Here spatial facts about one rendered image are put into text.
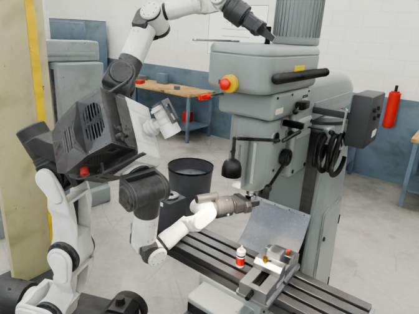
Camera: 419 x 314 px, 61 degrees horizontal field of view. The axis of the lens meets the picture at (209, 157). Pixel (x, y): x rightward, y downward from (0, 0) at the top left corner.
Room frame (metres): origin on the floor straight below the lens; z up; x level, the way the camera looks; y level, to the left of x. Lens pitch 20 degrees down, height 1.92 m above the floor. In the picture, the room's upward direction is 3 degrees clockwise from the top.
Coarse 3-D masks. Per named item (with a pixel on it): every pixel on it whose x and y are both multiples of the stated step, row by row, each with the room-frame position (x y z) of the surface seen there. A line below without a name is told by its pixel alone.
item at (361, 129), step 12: (360, 96) 1.37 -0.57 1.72; (372, 96) 1.36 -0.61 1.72; (384, 96) 1.48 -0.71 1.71; (360, 108) 1.36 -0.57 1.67; (372, 108) 1.35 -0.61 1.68; (348, 120) 1.39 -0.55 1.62; (360, 120) 1.36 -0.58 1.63; (372, 120) 1.38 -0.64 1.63; (348, 132) 1.38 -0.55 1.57; (360, 132) 1.35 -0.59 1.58; (372, 132) 1.42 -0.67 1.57; (348, 144) 1.37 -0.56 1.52; (360, 144) 1.35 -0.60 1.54
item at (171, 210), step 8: (176, 192) 1.69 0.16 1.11; (168, 200) 1.61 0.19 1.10; (176, 200) 1.62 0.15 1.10; (184, 200) 1.65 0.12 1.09; (160, 208) 1.61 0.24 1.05; (168, 208) 1.57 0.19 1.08; (176, 208) 1.61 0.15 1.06; (184, 208) 1.65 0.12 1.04; (160, 216) 1.61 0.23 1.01; (168, 216) 1.57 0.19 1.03; (176, 216) 1.61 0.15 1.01; (160, 224) 1.61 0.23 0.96; (168, 224) 1.57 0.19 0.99
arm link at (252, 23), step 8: (240, 8) 1.39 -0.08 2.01; (248, 8) 1.40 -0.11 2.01; (232, 16) 1.40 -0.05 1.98; (240, 16) 1.38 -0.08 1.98; (248, 16) 1.37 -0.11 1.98; (232, 24) 1.43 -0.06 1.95; (240, 24) 1.41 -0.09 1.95; (248, 24) 1.37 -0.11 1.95; (256, 24) 1.35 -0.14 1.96; (264, 24) 1.40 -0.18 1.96; (256, 32) 1.36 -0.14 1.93
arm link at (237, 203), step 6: (222, 198) 1.32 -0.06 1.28; (228, 198) 1.32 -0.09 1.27; (234, 198) 1.36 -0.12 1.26; (240, 198) 1.37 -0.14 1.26; (246, 198) 1.37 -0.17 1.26; (228, 204) 1.30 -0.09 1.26; (234, 204) 1.32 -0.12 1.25; (240, 204) 1.32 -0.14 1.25; (246, 204) 1.32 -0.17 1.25; (228, 210) 1.29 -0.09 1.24; (234, 210) 1.32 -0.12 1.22; (240, 210) 1.32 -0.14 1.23; (246, 210) 1.32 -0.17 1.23
